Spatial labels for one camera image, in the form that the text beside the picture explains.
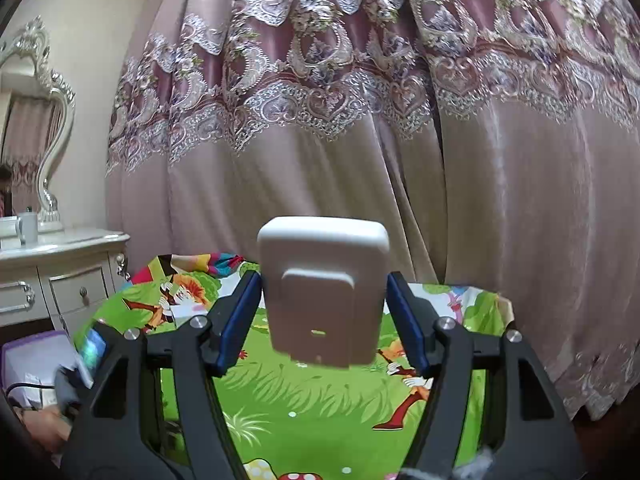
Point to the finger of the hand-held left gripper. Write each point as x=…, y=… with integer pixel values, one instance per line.
x=67, y=387

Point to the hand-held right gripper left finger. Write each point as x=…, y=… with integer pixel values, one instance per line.
x=240, y=320

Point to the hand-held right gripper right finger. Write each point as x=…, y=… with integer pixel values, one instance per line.
x=405, y=320

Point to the small teal box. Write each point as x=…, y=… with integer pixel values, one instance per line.
x=92, y=350

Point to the purple storage box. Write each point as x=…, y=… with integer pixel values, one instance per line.
x=30, y=355

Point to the white plastic case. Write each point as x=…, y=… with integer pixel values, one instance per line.
x=320, y=270

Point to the person's left hand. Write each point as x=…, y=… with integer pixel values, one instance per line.
x=42, y=427

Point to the rainbow striped cloth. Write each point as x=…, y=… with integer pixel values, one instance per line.
x=200, y=265

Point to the cartoon printed blanket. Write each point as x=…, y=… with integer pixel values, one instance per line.
x=310, y=395

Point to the white ornate dresser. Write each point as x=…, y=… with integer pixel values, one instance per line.
x=65, y=245

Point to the white mug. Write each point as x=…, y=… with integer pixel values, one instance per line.
x=27, y=227

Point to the beige lace curtain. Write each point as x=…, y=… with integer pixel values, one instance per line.
x=350, y=135

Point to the white ornate framed mirror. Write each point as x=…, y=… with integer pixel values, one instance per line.
x=55, y=110

